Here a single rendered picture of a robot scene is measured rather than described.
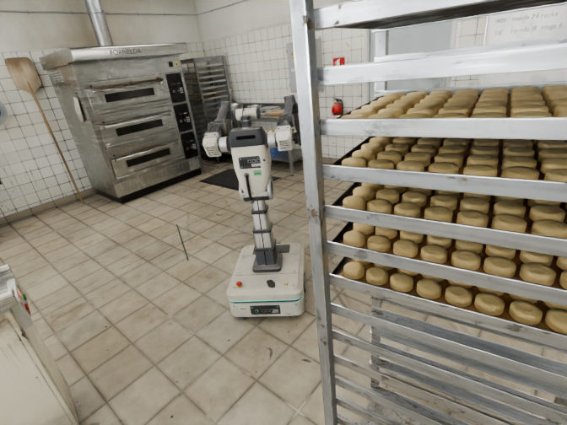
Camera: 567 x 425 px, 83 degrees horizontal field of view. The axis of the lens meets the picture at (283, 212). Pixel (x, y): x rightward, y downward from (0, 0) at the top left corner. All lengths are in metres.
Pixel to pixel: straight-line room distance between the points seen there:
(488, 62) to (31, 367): 1.90
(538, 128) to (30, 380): 1.95
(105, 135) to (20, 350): 3.53
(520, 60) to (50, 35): 5.77
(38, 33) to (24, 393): 4.83
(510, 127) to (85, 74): 4.73
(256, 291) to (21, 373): 1.24
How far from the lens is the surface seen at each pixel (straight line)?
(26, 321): 1.84
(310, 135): 0.62
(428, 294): 0.77
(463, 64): 0.57
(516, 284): 0.69
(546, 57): 0.57
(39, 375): 1.94
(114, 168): 5.03
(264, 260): 2.35
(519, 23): 4.37
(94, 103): 4.93
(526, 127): 0.58
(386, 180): 0.63
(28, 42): 5.89
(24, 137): 5.78
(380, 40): 1.03
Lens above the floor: 1.62
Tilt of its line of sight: 25 degrees down
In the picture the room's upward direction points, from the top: 7 degrees counter-clockwise
